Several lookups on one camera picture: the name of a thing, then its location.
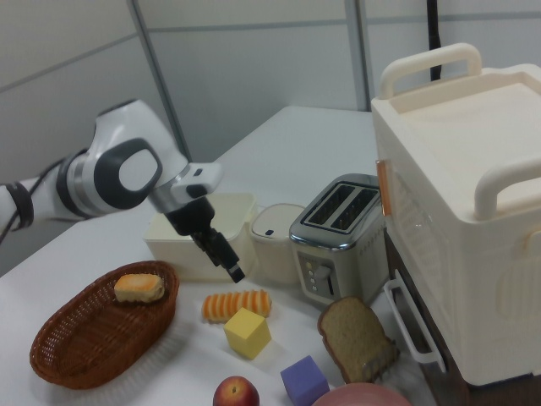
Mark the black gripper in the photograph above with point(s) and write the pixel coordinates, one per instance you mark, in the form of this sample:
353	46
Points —
190	217

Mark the orange striped bread roll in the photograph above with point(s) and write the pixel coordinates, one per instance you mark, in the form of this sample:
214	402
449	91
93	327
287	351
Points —
236	306

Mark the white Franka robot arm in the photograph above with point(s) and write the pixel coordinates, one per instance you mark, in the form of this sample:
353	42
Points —
127	139

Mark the rectangular golden bread bun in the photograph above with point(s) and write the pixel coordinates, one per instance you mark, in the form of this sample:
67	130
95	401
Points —
139	288

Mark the brown bread slice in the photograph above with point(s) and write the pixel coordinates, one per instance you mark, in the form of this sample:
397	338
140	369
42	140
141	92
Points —
351	330

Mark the cream plastic open container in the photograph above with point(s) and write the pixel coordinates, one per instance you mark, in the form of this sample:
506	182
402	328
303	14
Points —
245	228

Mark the small white lidded bin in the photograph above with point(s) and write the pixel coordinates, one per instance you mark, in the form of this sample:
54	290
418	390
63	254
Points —
274	254

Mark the yellow cube block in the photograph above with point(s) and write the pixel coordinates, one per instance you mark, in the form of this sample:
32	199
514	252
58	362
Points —
247	334

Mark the silver two-slot toaster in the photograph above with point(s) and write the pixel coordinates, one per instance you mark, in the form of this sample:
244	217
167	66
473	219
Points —
338	258

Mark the red apple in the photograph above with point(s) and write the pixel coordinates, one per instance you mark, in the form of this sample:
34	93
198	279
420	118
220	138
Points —
234	393

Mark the purple cube block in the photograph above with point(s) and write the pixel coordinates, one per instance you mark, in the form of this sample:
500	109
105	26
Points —
304	378

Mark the brown wicker basket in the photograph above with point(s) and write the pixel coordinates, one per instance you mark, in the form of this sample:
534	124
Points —
84	342

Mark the pink plate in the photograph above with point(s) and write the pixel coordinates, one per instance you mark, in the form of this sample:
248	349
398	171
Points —
359	395

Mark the cream toy kitchen cabinet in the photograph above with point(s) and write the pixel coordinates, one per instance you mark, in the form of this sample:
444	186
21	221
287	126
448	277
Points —
465	190

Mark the black background pole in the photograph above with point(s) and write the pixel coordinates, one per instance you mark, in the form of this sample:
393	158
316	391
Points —
433	38

